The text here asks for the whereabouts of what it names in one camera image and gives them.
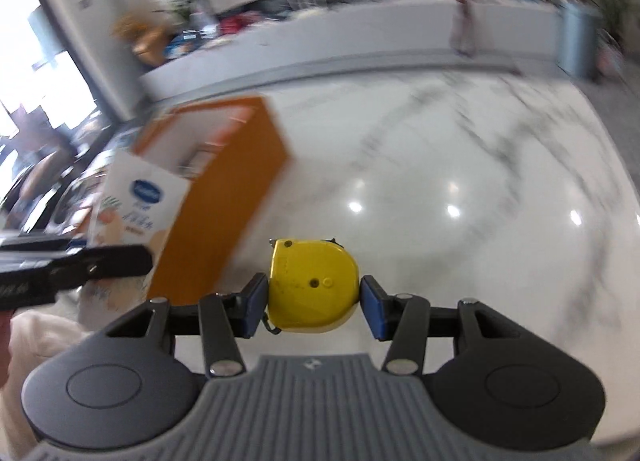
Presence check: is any white milk carton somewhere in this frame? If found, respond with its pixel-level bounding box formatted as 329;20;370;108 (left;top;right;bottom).
79;150;191;321

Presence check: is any yellow tape measure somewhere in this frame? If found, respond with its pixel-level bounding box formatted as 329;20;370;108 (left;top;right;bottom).
266;238;360;333

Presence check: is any orange storage box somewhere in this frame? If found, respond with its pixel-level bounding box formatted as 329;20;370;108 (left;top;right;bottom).
132;95;290;305

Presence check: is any gold vase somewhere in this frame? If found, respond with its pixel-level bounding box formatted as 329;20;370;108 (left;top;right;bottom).
132;26;170;68

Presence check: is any brown tripod stand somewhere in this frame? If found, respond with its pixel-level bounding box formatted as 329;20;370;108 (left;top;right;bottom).
449;0;477;58

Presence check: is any grey blue trash bin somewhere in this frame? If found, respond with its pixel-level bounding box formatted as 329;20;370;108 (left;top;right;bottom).
556;3;602;79

